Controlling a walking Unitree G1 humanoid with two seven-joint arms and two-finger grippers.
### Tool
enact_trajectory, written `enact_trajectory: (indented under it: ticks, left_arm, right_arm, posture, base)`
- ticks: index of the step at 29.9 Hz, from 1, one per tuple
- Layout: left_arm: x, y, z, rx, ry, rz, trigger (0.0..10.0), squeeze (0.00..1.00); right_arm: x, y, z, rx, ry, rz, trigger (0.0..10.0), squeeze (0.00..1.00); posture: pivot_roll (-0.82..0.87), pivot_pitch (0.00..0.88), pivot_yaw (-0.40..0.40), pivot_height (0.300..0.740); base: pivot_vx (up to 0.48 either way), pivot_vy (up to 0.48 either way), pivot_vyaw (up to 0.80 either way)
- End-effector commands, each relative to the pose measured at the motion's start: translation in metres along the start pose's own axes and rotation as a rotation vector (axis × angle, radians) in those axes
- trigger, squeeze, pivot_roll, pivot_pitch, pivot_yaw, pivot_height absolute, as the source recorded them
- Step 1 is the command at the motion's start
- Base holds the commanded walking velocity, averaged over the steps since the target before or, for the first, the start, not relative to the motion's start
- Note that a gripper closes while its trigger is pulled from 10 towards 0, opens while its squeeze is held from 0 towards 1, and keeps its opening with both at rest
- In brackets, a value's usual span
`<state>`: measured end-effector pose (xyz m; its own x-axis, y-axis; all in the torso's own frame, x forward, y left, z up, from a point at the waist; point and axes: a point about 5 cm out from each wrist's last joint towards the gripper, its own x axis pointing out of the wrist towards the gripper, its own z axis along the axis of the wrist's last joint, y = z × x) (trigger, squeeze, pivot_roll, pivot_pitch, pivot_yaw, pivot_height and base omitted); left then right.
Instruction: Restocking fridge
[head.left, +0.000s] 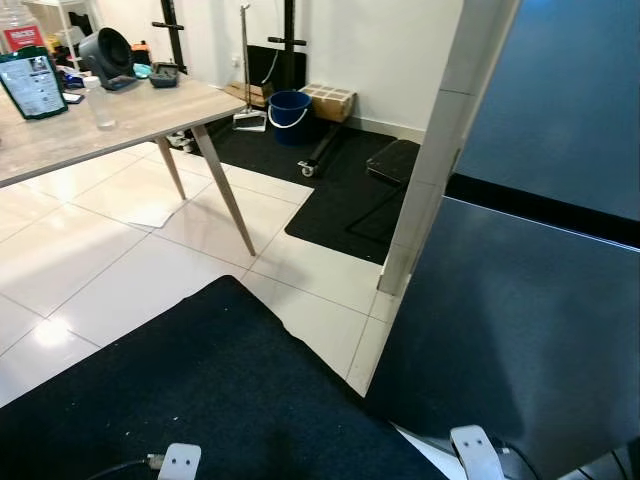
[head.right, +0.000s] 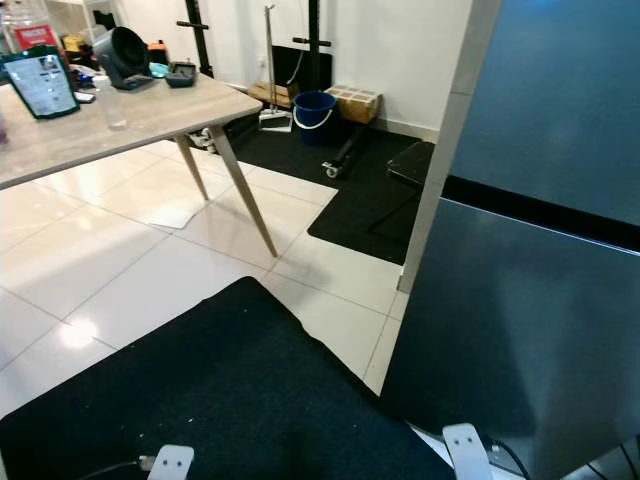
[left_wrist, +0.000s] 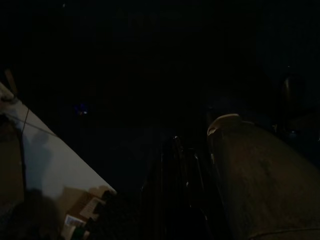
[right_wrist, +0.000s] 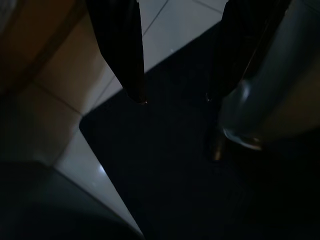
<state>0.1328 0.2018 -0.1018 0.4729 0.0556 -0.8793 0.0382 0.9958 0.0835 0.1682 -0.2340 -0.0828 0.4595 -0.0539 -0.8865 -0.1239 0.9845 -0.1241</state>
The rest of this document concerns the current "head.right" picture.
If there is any dark steel fridge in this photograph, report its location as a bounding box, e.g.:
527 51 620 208
378 0 640 480

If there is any green framed menu stand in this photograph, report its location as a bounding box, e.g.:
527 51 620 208
2 45 81 121

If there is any clear drinking glass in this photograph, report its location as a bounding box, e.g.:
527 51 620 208
98 78 129 131

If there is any grey wooden table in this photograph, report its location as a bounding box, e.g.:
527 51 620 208
0 72 279 259

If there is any red sign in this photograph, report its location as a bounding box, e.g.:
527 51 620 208
12 24 58 51

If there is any black round fan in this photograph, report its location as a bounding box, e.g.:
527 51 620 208
92 26 156 92

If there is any small black case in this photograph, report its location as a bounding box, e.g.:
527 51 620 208
165 62 199 89

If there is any black carpet floor mat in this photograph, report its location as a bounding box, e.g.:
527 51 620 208
0 277 456 480

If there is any white broom with dustpan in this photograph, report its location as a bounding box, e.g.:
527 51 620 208
257 5 294 133

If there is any blue bucket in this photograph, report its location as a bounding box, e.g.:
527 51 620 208
293 90 338 147

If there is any black flat panel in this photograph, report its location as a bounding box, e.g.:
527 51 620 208
272 44 333 93

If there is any black rubber gym mat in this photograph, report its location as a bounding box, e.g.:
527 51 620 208
220 118 436 266

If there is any black metal rack stand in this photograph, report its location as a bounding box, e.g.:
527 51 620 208
182 0 371 179

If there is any black bench pad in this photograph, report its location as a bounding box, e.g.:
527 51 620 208
387 140 436 188

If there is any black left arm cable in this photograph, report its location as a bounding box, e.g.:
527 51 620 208
75 457 156 480

